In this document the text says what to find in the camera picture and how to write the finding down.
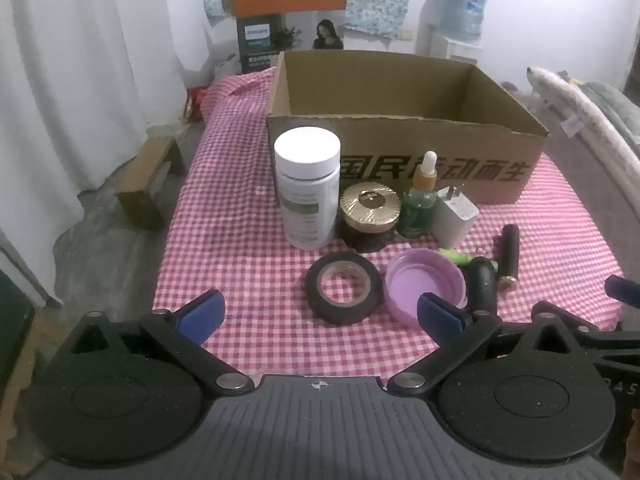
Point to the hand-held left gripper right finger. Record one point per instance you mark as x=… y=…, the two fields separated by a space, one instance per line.
x=440 y=315

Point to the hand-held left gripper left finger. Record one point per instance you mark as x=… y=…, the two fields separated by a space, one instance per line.
x=200 y=312

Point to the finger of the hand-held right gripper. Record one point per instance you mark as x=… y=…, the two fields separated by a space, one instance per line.
x=605 y=339
x=624 y=291

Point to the purple plastic lid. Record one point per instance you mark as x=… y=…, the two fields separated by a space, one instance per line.
x=425 y=280

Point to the textured black tube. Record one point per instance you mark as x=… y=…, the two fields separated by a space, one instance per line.
x=482 y=287

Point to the black tube with gold end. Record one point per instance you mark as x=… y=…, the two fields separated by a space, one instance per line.
x=510 y=255

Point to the white plug charger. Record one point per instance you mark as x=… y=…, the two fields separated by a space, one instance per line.
x=455 y=220

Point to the green glass dropper bottle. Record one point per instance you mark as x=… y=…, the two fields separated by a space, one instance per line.
x=419 y=205

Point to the black tape roll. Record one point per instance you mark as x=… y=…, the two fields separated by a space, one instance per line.
x=320 y=305

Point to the dark jar with gold lid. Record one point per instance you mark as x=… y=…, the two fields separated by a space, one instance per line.
x=370 y=210

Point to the brown cardboard box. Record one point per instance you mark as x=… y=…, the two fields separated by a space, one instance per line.
x=400 y=100

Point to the green plastic tube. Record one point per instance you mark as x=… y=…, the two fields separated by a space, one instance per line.
x=456 y=257

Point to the pink checkered tablecloth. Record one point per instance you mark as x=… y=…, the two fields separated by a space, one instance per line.
x=240 y=240

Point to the grey bed base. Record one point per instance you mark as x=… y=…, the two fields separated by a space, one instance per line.
x=590 y=190

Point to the wooden stool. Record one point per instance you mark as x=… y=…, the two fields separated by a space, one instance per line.
x=150 y=180

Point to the white plastic bottle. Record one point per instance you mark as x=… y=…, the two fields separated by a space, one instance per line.
x=306 y=195

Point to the grey-green quilt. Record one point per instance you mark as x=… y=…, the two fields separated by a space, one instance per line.
x=612 y=97

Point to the red item on floor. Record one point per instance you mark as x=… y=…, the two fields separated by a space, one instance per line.
x=197 y=105

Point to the white curtain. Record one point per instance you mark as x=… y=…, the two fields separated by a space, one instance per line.
x=75 y=85

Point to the printed appliance box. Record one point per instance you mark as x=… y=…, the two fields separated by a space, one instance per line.
x=260 y=40

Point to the blue water jug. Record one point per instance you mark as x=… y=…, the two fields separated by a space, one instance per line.
x=462 y=10

